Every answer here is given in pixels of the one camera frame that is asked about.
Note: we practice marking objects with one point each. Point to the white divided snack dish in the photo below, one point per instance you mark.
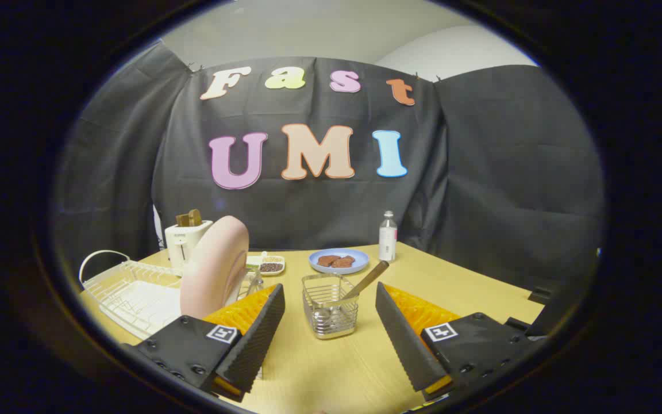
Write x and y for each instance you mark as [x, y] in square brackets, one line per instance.
[270, 264]

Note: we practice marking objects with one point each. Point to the brown meat slice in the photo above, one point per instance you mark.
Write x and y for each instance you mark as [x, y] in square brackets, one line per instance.
[337, 261]

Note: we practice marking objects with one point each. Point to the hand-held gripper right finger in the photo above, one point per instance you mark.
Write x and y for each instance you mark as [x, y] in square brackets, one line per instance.
[405, 339]

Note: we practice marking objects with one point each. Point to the black backdrop cloth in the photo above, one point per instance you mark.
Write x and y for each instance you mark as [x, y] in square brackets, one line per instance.
[319, 167]

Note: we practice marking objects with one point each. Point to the blue plate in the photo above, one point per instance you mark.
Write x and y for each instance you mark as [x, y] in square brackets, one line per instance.
[338, 260]

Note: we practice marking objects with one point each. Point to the toast slice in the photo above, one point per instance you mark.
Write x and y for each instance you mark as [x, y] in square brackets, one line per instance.
[189, 218]

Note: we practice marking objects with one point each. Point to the pink plate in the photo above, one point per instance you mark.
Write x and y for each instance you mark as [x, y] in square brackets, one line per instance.
[216, 267]

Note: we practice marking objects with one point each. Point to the clear plastic bottle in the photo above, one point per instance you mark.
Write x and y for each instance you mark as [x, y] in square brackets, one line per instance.
[388, 237]

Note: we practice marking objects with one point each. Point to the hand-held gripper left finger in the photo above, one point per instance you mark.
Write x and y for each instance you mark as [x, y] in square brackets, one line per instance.
[253, 345]

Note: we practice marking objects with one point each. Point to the white toaster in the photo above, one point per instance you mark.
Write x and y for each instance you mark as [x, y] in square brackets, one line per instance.
[184, 241]

